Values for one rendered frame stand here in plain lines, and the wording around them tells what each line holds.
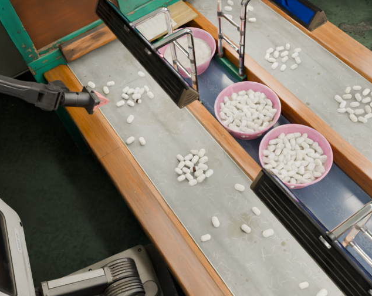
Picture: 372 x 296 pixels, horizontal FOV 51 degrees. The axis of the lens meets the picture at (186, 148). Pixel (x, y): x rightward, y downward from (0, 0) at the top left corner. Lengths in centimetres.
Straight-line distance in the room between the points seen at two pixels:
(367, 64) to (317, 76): 21
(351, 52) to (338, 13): 144
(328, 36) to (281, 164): 70
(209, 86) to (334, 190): 71
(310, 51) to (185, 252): 106
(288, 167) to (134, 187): 57
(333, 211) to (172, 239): 59
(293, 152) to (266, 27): 71
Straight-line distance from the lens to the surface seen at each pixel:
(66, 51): 188
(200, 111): 161
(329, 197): 155
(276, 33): 196
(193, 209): 141
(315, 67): 182
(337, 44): 191
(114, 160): 154
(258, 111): 165
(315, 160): 153
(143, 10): 202
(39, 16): 182
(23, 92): 144
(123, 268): 133
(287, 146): 155
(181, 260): 133
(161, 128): 161
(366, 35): 317
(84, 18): 191
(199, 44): 192
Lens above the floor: 203
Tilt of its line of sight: 57 degrees down
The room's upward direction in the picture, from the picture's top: 10 degrees counter-clockwise
